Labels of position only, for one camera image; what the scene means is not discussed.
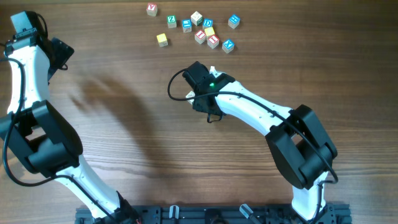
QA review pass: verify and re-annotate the yellow S wooden block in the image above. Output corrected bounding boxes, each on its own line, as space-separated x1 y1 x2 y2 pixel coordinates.
156 33 168 47

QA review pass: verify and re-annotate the plain animal wooden block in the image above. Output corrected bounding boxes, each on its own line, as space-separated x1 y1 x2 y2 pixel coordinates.
191 11 203 26

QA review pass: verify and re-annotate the green edged picture block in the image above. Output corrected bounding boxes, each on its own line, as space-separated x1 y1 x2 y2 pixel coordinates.
186 91 195 105

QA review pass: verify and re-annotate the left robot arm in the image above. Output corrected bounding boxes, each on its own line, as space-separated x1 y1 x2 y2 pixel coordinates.
1 11 141 223

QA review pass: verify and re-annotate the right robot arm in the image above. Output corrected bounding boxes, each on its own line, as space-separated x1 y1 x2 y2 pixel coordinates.
181 62 338 223

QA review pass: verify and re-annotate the red I block lower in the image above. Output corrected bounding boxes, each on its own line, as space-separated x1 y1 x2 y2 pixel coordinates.
207 35 220 49

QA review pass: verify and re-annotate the red I wooden block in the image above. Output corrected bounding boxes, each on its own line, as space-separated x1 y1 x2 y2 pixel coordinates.
195 30 206 44

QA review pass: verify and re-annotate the blue X wooden block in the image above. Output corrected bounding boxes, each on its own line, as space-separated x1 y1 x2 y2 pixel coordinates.
222 39 234 54

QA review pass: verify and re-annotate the yellow C wooden block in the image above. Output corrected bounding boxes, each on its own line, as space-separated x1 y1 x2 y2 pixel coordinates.
204 27 215 38

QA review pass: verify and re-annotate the blue L wooden block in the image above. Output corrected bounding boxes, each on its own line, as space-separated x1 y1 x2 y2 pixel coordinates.
182 19 192 33

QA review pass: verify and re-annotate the blue D wooden block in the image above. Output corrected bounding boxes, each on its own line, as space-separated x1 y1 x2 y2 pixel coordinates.
202 18 213 30

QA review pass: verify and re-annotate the green Z wooden block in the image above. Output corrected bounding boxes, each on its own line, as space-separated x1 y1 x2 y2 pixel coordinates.
167 15 177 29

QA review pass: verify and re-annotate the blue H wooden block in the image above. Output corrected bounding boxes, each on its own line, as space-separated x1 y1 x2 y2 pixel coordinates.
228 14 241 29

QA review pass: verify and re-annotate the red letter wooden block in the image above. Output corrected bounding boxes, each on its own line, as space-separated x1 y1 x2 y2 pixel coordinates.
146 3 158 17

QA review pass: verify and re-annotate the right black cable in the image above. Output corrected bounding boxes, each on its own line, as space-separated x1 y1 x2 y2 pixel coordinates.
167 68 339 224

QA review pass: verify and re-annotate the black cable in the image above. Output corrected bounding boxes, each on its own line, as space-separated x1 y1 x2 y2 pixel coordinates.
167 68 339 224
0 57 116 224

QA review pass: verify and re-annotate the left black cable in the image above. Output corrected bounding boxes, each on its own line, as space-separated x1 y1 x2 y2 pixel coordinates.
0 57 116 224

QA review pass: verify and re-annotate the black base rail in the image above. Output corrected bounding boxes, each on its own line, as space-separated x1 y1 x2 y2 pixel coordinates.
75 203 353 224

